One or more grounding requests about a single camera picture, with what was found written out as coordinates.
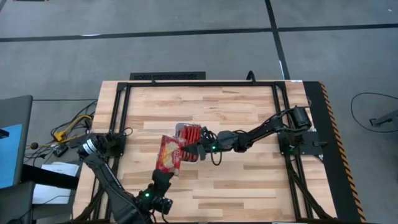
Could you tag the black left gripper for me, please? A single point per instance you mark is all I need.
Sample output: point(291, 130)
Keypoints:
point(149, 202)

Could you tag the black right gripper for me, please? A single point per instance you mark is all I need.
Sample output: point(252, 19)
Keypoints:
point(225, 141)

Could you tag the white plastic basket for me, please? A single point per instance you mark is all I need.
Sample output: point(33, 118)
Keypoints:
point(176, 128)

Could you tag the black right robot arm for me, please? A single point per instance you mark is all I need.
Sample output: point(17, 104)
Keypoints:
point(264, 127)

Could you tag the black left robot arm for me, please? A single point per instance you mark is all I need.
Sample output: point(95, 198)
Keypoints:
point(105, 180)

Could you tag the black perforated panel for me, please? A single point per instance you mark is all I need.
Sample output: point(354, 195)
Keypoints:
point(168, 76)

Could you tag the white paper sheet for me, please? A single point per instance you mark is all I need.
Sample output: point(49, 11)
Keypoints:
point(60, 169)
point(46, 194)

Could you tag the small black box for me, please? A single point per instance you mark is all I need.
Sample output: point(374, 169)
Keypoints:
point(60, 151)

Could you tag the yellow connector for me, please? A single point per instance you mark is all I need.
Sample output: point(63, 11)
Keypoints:
point(60, 136)

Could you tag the black desk bar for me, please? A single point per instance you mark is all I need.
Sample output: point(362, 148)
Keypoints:
point(46, 178)

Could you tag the small white label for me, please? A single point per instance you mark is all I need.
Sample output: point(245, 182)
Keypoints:
point(296, 81)

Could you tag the small black ball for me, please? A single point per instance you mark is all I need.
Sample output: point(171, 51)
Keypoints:
point(34, 145)

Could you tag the black hazard-striped mat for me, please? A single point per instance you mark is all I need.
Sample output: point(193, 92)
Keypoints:
point(339, 174)

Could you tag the grey monitor with blue screen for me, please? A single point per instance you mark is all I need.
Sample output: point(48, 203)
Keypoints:
point(15, 109)

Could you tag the small black device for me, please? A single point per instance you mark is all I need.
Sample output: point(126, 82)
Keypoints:
point(3, 133)

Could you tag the grey stand foot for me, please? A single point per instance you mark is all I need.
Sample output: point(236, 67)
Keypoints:
point(385, 119)

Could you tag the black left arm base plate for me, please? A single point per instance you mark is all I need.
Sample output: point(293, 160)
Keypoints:
point(119, 152)

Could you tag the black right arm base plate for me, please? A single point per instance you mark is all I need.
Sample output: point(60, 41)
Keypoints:
point(312, 149)

